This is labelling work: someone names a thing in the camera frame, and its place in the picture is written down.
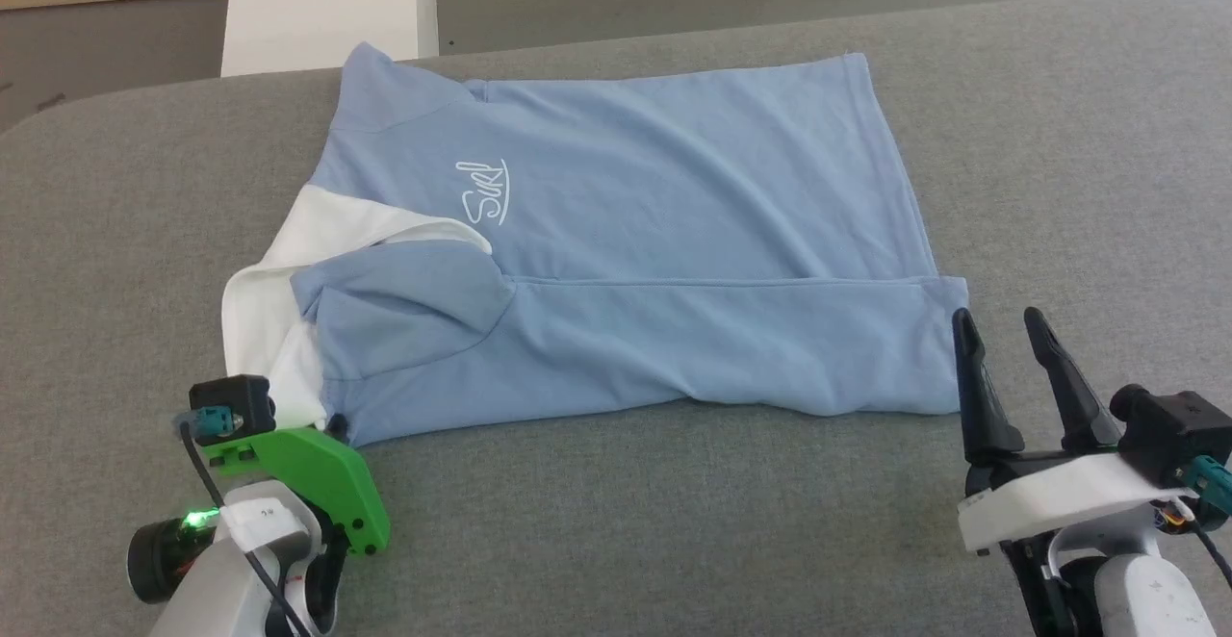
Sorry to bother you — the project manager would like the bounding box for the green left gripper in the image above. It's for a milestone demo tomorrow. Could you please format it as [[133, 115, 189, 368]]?
[[202, 413, 392, 558]]

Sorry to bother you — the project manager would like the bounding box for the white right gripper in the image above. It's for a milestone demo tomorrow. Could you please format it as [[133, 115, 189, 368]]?
[[951, 307, 1196, 554]]

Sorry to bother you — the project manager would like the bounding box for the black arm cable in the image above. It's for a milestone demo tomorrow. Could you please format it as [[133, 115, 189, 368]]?
[[1189, 520, 1232, 592], [178, 416, 315, 637]]

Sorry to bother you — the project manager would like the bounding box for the white box pedestal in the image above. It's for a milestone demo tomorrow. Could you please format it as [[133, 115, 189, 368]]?
[[221, 0, 440, 78]]

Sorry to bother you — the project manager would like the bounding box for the grey fabric sofa cushion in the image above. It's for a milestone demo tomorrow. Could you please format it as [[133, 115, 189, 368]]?
[[0, 0, 1232, 637]]

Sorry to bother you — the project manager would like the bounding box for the light blue and white shirt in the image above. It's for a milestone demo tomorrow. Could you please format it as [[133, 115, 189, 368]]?
[[221, 40, 970, 450]]

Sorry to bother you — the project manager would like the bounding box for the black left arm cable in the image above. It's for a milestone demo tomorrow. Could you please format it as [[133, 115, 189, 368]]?
[[178, 416, 315, 637]]

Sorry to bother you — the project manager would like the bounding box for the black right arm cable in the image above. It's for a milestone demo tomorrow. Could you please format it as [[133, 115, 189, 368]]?
[[1189, 520, 1232, 592]]

